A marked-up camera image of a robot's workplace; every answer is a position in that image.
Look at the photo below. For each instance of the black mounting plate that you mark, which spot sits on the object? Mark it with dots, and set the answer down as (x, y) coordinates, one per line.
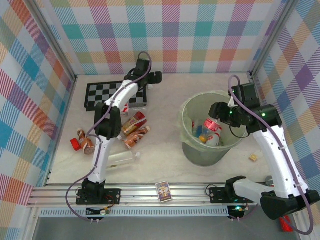
(112, 195)
(217, 195)

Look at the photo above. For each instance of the tall clear bottle white cap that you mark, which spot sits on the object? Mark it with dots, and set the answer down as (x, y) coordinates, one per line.
(122, 160)

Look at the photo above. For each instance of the small wooden block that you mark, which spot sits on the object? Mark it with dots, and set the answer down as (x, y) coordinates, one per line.
(253, 157)

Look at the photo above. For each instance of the grey round knob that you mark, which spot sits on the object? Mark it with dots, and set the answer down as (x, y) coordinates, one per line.
(268, 180)

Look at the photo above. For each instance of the aluminium frame post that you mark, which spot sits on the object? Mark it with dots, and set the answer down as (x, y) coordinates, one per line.
(55, 40)
(272, 37)

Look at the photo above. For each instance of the white bottle red cap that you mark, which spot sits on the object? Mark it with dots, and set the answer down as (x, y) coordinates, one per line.
(214, 140)

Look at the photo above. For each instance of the playing card box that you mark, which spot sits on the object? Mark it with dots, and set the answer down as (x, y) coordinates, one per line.
(163, 192)

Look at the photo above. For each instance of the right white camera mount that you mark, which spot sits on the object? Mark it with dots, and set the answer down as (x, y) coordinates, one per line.
(232, 102)

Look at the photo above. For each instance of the red packet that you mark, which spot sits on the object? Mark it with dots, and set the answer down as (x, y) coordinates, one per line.
(74, 145)

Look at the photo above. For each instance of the small circuit board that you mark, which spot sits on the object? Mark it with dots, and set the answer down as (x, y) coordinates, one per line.
(103, 212)
(237, 208)

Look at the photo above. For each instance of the green translucent bin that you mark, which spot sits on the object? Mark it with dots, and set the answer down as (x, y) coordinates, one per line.
(205, 157)

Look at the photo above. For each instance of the clear bottle blue cap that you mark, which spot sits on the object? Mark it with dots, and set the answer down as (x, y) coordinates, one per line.
(200, 130)

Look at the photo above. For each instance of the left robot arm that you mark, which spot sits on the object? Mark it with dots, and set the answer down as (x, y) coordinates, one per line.
(102, 155)

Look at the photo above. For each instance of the black grey chessboard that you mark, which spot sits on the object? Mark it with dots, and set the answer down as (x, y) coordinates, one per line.
(100, 95)

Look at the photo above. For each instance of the orange snack can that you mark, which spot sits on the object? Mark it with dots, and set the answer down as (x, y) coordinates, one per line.
(86, 143)

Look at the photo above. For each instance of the aluminium rail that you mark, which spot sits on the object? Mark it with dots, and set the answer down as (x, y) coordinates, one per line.
(140, 193)

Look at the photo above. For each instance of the gold red can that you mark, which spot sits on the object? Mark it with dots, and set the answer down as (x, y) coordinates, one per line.
(132, 125)

